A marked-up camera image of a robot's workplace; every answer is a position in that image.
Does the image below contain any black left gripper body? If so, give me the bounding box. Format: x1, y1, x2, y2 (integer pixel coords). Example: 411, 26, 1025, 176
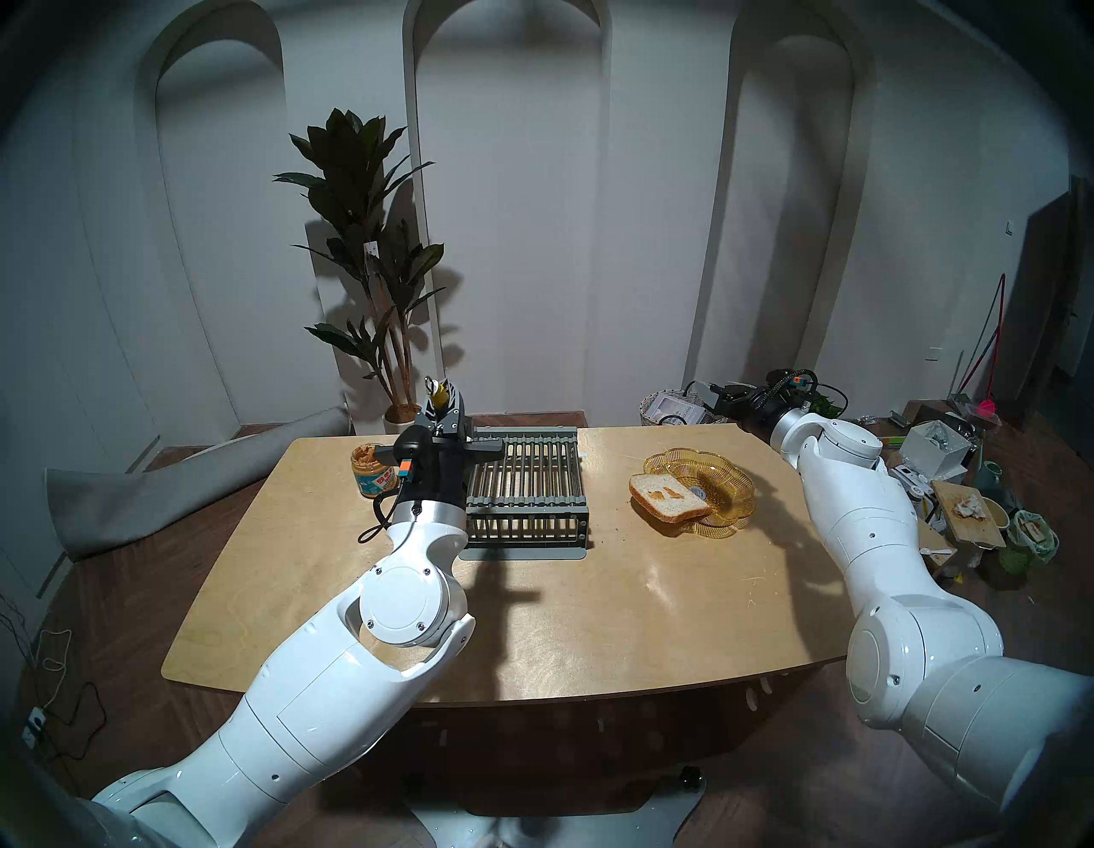
391, 425, 505, 512

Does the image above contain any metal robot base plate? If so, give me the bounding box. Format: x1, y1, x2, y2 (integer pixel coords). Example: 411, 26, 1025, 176
406, 767, 709, 848

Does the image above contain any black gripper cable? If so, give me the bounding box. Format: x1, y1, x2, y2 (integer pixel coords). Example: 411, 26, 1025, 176
769, 369, 850, 420
357, 487, 407, 545

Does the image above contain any amber glass plate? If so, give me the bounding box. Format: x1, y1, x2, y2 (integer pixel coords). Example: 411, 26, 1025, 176
643, 449, 758, 539

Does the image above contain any white square box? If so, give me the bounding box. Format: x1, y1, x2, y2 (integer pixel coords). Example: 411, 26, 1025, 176
899, 419, 975, 481

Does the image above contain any dark door panel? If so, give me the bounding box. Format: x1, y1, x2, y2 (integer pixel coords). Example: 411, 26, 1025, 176
1017, 175, 1094, 428

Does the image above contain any slice of white bread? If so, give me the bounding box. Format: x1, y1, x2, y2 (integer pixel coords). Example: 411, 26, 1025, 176
628, 472, 713, 526

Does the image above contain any wicker basket with black handle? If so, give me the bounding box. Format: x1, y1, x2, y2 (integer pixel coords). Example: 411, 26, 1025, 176
638, 389, 715, 427

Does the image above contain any brown cardboard box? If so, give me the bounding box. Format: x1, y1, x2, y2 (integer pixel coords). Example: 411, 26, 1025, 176
916, 520, 958, 582

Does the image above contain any wooden cutting board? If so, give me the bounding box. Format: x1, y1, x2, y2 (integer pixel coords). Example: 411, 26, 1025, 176
932, 480, 1008, 550

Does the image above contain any tall potted plant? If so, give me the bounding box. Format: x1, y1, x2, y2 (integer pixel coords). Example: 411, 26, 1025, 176
273, 109, 447, 435

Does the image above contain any white floor cable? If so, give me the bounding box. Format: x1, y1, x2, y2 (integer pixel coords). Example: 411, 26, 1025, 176
34, 628, 74, 710

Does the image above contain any black floor cable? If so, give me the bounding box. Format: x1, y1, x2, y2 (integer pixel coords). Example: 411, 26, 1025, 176
47, 680, 108, 762

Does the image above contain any grey dish rack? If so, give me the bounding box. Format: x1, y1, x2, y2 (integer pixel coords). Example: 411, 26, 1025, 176
458, 425, 591, 562

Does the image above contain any open peanut butter jar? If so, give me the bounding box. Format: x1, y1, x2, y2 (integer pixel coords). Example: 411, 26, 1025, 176
350, 442, 399, 500

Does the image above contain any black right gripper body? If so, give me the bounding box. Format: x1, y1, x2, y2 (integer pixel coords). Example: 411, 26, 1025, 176
718, 383, 796, 437

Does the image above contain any white and blue carton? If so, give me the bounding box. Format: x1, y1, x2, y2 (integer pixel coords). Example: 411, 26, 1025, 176
889, 466, 945, 531

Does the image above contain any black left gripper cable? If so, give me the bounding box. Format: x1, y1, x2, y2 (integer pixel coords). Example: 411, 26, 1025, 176
357, 487, 407, 545

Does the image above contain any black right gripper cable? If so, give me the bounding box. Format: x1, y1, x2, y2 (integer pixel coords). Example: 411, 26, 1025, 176
769, 369, 850, 420

